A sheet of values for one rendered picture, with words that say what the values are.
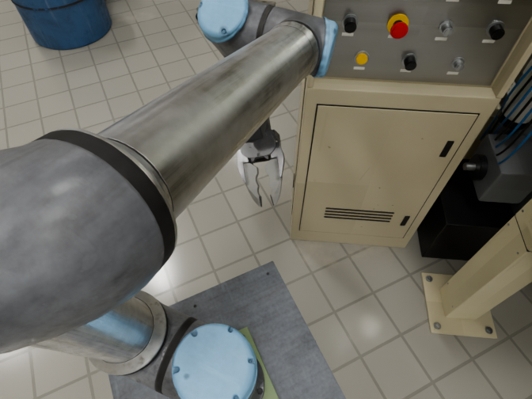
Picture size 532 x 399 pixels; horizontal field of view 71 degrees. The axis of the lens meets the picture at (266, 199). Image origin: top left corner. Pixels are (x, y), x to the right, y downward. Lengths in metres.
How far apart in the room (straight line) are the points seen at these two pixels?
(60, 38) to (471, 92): 2.68
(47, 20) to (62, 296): 2.97
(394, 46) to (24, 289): 1.04
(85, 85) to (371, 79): 2.08
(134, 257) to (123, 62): 2.76
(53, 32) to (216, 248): 2.02
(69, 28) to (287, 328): 2.62
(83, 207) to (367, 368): 1.53
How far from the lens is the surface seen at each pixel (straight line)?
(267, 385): 0.99
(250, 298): 1.06
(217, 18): 0.68
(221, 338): 0.74
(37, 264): 0.21
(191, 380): 0.73
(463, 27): 1.15
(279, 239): 1.82
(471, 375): 1.81
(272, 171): 0.74
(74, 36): 3.18
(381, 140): 1.29
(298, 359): 1.02
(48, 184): 0.22
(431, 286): 1.86
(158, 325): 0.74
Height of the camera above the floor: 1.60
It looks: 55 degrees down
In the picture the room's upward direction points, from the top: straight up
